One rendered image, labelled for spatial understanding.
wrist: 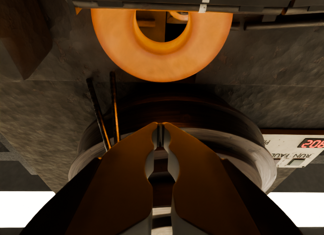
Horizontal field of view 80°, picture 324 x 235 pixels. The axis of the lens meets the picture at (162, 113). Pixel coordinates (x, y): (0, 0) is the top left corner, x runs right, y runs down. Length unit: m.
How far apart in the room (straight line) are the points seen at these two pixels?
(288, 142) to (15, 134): 0.78
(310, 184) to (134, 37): 9.55
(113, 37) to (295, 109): 0.48
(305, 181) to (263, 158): 9.20
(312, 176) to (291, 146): 9.23
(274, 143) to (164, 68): 0.47
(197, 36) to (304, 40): 0.20
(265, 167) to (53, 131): 0.54
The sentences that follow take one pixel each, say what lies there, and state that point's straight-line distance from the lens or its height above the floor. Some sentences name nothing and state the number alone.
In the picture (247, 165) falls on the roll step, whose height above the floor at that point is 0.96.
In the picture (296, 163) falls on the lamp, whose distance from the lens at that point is 0.79.
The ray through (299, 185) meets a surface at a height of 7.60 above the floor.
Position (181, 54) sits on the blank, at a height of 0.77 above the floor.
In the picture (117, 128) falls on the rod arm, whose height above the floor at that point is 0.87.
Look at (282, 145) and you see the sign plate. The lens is 0.68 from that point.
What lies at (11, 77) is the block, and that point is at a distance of 0.29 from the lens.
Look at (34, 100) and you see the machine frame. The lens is 0.55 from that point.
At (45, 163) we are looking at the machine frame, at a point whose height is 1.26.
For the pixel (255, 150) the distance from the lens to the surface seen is 0.40.
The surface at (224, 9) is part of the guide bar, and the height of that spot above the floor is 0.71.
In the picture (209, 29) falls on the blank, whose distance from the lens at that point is 0.24.
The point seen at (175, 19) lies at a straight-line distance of 0.35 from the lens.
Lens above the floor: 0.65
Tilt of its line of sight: 46 degrees up
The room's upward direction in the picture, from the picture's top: 177 degrees counter-clockwise
